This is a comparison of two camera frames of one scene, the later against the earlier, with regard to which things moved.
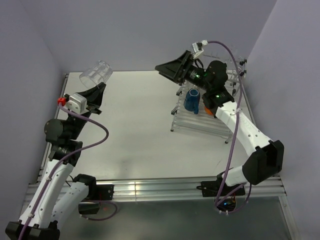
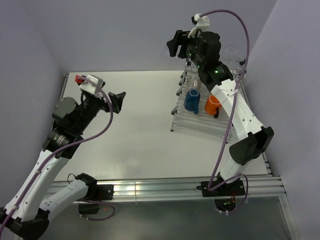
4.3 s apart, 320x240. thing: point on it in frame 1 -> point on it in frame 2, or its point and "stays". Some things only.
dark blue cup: (191, 100) stays
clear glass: (229, 56) stays
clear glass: (99, 72) -> (167, 51)
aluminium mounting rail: (94, 191) stays
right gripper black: (177, 70) -> (173, 44)
